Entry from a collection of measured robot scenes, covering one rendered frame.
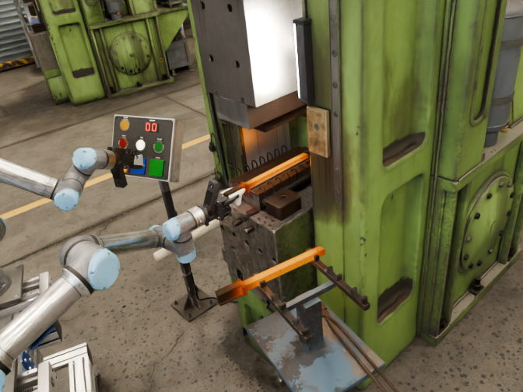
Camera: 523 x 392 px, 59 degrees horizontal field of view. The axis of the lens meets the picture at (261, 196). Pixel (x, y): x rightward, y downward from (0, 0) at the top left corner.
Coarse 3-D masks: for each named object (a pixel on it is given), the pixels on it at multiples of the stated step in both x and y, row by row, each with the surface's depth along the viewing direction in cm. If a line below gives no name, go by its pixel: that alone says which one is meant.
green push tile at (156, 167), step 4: (152, 160) 208; (156, 160) 207; (160, 160) 206; (164, 160) 206; (152, 164) 208; (156, 164) 207; (160, 164) 206; (152, 168) 208; (156, 168) 207; (160, 168) 206; (152, 172) 208; (156, 172) 207; (160, 172) 206; (156, 176) 207; (160, 176) 206
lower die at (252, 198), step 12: (276, 156) 210; (288, 156) 207; (264, 168) 200; (288, 168) 196; (300, 168) 196; (240, 180) 193; (264, 180) 189; (276, 180) 190; (288, 180) 191; (252, 192) 185; (264, 192) 184; (252, 204) 189
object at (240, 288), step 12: (312, 252) 156; (324, 252) 157; (288, 264) 152; (300, 264) 154; (252, 276) 149; (264, 276) 148; (276, 276) 150; (228, 288) 144; (240, 288) 146; (252, 288) 147; (228, 300) 145
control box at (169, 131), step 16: (128, 128) 213; (144, 128) 210; (160, 128) 206; (176, 128) 205; (112, 144) 217; (128, 144) 214; (176, 144) 207; (176, 160) 209; (128, 176) 214; (144, 176) 211; (176, 176) 210
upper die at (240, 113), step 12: (216, 96) 175; (288, 96) 174; (216, 108) 178; (228, 108) 172; (240, 108) 166; (252, 108) 165; (264, 108) 168; (276, 108) 172; (288, 108) 177; (228, 120) 175; (240, 120) 169; (252, 120) 166; (264, 120) 170
